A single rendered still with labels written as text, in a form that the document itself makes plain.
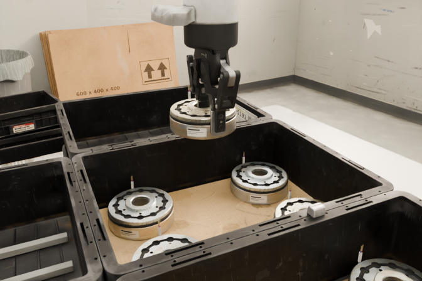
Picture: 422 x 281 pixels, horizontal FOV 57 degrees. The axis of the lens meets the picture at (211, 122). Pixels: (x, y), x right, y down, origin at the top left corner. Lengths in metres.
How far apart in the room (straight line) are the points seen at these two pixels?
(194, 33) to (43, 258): 0.38
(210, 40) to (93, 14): 2.83
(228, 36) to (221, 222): 0.30
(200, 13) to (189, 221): 0.33
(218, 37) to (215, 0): 0.05
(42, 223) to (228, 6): 0.45
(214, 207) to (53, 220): 0.26
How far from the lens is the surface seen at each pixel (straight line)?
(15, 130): 2.02
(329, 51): 4.18
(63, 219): 0.69
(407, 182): 1.13
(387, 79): 3.80
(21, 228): 0.70
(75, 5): 3.28
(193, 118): 0.56
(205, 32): 0.51
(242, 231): 0.46
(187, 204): 0.69
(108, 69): 3.20
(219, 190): 0.72
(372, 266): 0.56
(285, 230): 0.47
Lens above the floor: 1.21
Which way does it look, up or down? 22 degrees down
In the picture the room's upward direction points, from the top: straight up
